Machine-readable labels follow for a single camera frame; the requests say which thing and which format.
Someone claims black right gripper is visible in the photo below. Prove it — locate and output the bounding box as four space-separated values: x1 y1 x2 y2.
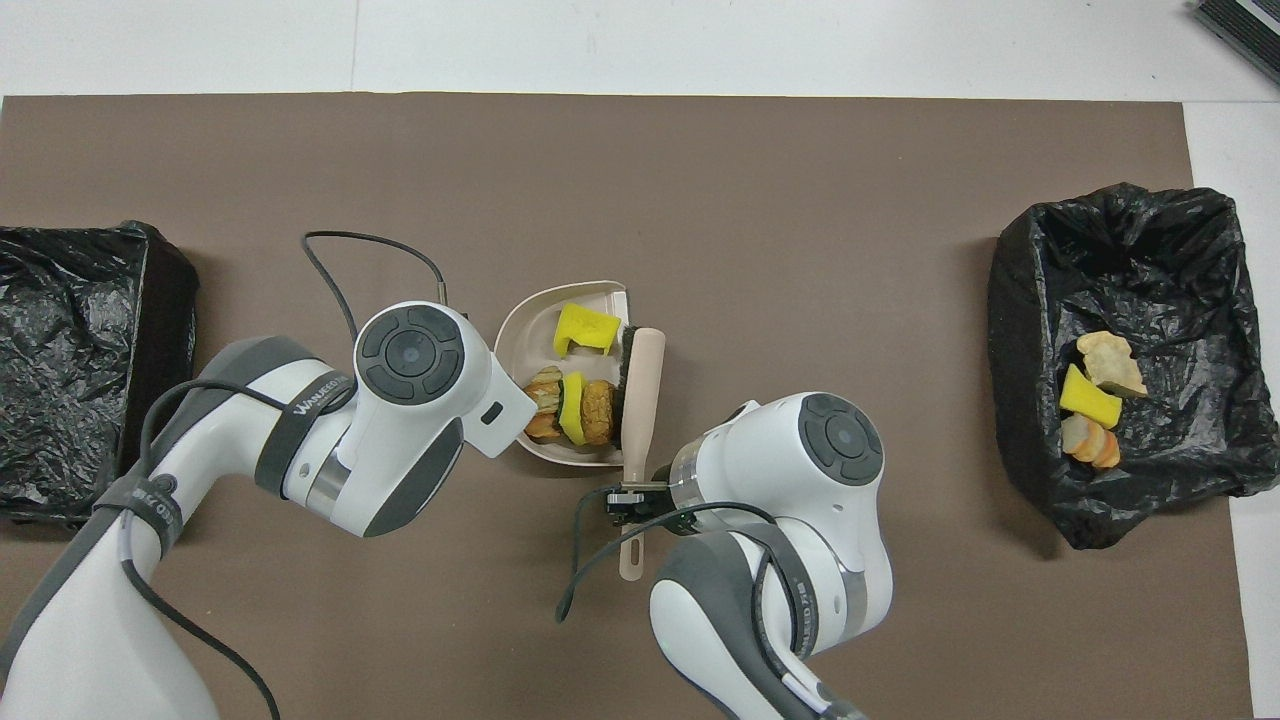
606 478 685 528

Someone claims brown oval sponge lump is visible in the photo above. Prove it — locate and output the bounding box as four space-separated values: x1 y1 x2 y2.
583 380 617 447

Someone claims yellow curved sponge piece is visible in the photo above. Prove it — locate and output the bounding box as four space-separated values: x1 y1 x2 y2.
559 372 592 447

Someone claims beige hand brush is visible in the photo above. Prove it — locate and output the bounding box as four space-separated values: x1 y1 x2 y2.
612 326 668 583

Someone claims pale grey foam chunk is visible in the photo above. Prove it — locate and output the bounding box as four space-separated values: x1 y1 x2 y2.
523 365 567 444

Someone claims yellow and green sponge piece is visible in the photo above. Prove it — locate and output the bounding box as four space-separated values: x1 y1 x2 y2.
553 303 622 359

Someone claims beige plastic dustpan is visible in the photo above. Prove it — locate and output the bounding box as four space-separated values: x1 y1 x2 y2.
493 280 641 468

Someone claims yellow sponge wedge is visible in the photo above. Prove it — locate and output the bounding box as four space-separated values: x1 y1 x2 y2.
1059 363 1124 430

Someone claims black bag-lined trash bin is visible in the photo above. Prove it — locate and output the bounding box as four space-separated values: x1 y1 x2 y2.
0 220 199 527
988 183 1280 551

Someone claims large brown table mat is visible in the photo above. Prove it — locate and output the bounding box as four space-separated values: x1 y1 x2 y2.
0 93 1256 720

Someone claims dark ribbed metal object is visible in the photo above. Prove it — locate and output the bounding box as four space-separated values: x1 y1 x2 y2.
1192 0 1280 86

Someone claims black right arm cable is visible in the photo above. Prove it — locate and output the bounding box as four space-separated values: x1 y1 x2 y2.
555 485 783 720

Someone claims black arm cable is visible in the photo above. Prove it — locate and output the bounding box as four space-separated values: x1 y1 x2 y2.
555 485 783 720
118 231 449 720

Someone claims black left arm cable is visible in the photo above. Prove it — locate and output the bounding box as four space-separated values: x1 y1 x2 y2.
118 231 449 720

